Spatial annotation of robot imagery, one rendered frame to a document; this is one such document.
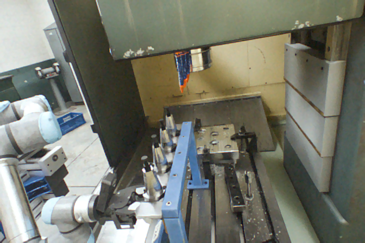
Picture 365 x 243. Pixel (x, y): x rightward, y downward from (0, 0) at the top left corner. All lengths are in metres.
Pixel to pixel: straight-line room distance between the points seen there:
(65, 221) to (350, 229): 0.94
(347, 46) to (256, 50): 1.25
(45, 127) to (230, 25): 0.69
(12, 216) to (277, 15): 0.91
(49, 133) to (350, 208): 1.06
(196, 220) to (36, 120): 0.69
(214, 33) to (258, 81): 1.48
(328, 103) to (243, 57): 1.25
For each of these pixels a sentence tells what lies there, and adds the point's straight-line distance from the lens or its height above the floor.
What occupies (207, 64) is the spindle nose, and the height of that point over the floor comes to 1.43.
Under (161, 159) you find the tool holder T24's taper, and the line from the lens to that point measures 0.69.
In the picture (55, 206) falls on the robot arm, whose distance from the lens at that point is 0.78.
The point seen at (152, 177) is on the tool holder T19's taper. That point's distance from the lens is 0.59.
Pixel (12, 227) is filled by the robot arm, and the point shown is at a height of 1.17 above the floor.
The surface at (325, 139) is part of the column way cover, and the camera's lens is 0.96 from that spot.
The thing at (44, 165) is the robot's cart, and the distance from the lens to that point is 1.30.
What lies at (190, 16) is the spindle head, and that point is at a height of 1.62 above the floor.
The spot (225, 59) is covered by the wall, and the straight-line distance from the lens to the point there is 2.04.
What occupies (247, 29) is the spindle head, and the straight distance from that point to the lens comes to 0.67.
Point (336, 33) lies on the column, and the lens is 0.85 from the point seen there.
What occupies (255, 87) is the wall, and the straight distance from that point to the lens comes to 2.13.
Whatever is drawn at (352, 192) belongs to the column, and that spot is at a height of 1.01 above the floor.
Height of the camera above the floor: 1.62
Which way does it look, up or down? 24 degrees down
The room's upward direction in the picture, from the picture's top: 11 degrees counter-clockwise
